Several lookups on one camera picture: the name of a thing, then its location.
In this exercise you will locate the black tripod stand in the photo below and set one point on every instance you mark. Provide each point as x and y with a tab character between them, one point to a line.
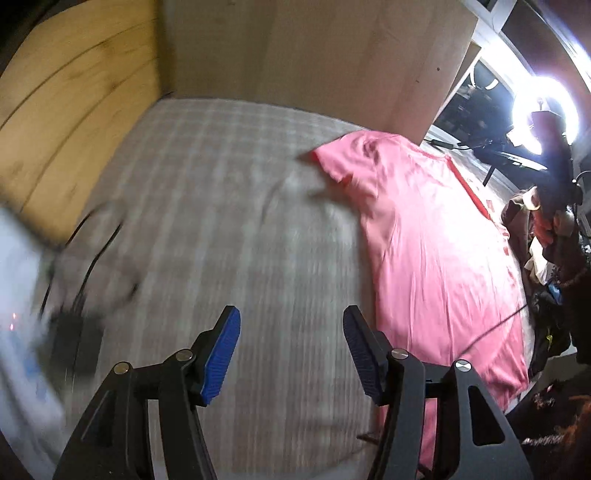
508	159

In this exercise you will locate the white object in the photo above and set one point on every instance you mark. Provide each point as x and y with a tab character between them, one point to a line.
23	323

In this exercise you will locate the black power brick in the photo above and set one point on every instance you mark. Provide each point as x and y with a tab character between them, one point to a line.
74	341

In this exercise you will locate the dark cloth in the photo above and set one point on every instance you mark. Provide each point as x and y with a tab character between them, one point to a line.
549	332

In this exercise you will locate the white cloth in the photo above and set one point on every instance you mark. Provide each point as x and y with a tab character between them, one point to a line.
538	261

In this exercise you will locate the pink t-shirt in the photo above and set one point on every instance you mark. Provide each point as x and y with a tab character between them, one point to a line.
429	254

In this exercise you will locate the white window frame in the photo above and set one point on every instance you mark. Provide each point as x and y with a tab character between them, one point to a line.
489	23

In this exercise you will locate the pine wood board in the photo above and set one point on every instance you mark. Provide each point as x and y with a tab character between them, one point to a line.
69	115

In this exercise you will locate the light wooden cabinet panel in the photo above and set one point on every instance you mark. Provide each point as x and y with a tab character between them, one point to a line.
323	55

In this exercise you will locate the plaid bed sheet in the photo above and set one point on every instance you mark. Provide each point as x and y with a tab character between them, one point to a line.
231	207

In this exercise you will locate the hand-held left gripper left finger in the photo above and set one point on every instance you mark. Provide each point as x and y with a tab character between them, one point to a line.
221	355

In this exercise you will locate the blue cloth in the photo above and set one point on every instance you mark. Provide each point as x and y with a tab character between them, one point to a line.
554	291

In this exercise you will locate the person's dark trimmed clothing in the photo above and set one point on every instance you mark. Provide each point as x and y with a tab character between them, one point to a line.
563	438

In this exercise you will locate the brown cloth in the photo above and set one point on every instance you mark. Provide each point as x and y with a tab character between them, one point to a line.
519	217

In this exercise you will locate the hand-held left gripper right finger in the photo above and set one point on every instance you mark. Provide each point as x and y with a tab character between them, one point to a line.
360	355

